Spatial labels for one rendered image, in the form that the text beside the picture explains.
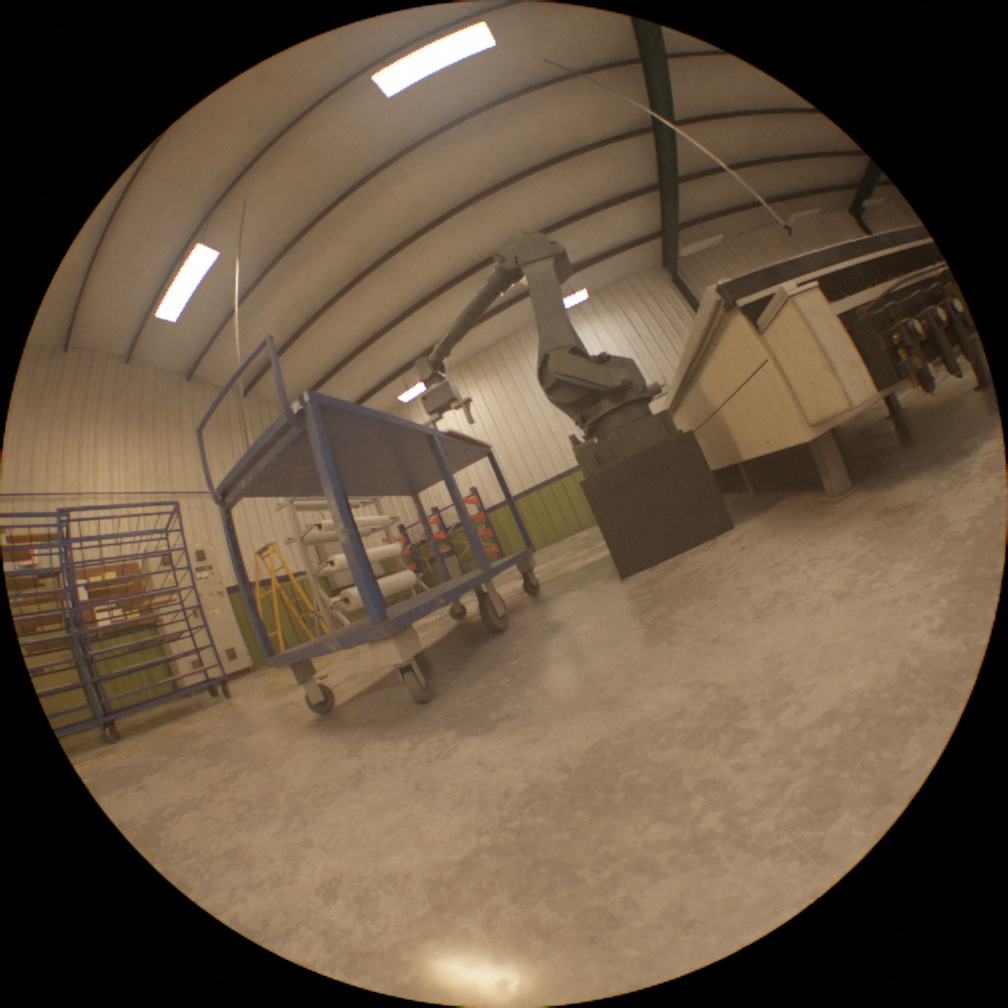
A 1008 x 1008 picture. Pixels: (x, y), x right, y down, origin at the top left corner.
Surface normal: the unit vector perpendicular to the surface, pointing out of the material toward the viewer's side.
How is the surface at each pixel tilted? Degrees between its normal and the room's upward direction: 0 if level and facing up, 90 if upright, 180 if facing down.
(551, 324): 90
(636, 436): 90
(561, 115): 172
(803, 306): 90
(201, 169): 176
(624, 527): 90
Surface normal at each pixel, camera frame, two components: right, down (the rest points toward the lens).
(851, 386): -0.33, 0.02
